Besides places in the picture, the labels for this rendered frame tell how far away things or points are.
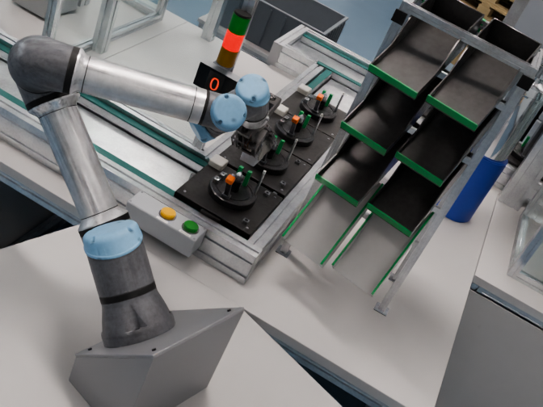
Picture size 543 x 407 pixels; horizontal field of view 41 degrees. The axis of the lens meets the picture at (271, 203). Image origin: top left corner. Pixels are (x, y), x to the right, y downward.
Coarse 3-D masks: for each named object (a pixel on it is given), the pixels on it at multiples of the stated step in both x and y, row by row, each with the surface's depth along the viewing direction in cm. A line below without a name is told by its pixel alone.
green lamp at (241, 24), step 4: (232, 16) 195; (236, 16) 193; (232, 20) 194; (236, 20) 193; (240, 20) 193; (244, 20) 193; (248, 20) 194; (232, 24) 195; (236, 24) 194; (240, 24) 194; (244, 24) 194; (248, 24) 195; (228, 28) 196; (232, 28) 195; (236, 28) 194; (240, 28) 194; (244, 28) 195; (232, 32) 195; (236, 32) 195; (240, 32) 195; (244, 32) 196
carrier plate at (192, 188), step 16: (208, 176) 209; (176, 192) 198; (192, 192) 200; (272, 192) 215; (208, 208) 197; (224, 208) 200; (256, 208) 205; (272, 208) 208; (224, 224) 197; (240, 224) 197; (256, 224) 199
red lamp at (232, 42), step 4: (228, 32) 196; (228, 36) 196; (232, 36) 196; (236, 36) 196; (240, 36) 196; (224, 40) 198; (228, 40) 197; (232, 40) 196; (236, 40) 196; (240, 40) 197; (224, 44) 198; (228, 44) 197; (232, 44) 197; (236, 44) 197; (240, 44) 198; (228, 48) 198; (232, 48) 198; (236, 48) 198
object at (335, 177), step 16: (352, 144) 193; (400, 144) 195; (336, 160) 190; (352, 160) 190; (368, 160) 191; (384, 160) 191; (320, 176) 184; (336, 176) 187; (352, 176) 187; (368, 176) 188; (384, 176) 189; (336, 192) 184; (352, 192) 185; (368, 192) 185
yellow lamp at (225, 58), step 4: (224, 48) 199; (220, 52) 200; (224, 52) 199; (228, 52) 198; (232, 52) 199; (236, 52) 199; (220, 56) 200; (224, 56) 199; (228, 56) 199; (232, 56) 199; (236, 56) 200; (220, 60) 200; (224, 60) 200; (228, 60) 200; (232, 60) 200; (220, 64) 201; (224, 64) 200; (228, 64) 200; (232, 64) 201
